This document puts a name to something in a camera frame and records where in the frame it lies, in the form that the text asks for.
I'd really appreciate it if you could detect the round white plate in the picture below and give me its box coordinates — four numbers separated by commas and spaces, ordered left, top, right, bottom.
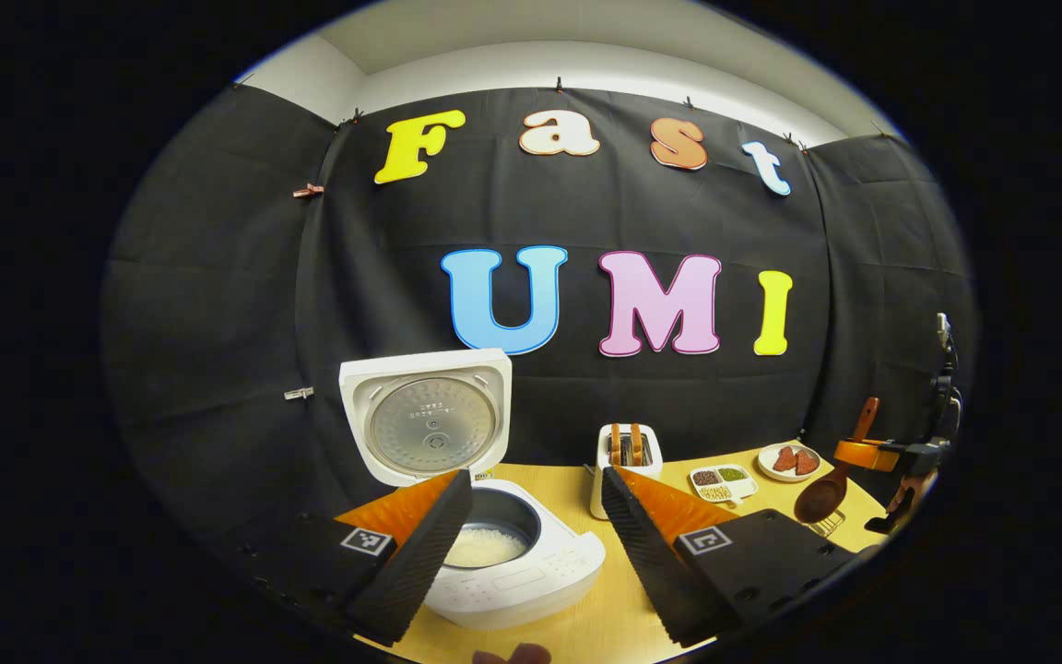
758, 443, 822, 483

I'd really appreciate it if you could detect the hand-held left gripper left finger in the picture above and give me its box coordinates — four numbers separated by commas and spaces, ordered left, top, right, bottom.
236, 468, 477, 648

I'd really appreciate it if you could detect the white divided bean dish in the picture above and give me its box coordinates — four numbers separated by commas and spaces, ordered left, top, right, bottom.
688, 464, 760, 505

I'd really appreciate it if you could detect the white rice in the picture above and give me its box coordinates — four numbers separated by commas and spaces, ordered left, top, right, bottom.
443, 523, 529, 568

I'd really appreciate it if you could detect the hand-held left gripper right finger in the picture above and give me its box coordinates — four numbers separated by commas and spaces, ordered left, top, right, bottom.
600, 466, 859, 649

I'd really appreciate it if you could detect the white rice cooker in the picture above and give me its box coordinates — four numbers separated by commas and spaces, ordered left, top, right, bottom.
339, 348, 608, 631

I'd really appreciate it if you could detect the white toaster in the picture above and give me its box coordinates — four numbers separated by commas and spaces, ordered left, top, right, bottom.
589, 423, 664, 520

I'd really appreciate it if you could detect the black backdrop cloth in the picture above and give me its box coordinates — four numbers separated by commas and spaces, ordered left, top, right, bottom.
102, 83, 979, 554

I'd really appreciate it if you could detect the row of black cloth clips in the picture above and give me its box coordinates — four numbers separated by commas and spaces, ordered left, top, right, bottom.
236, 76, 901, 153

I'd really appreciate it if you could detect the brown wooden spoon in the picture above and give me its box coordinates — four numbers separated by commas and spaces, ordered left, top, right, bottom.
794, 397, 880, 525

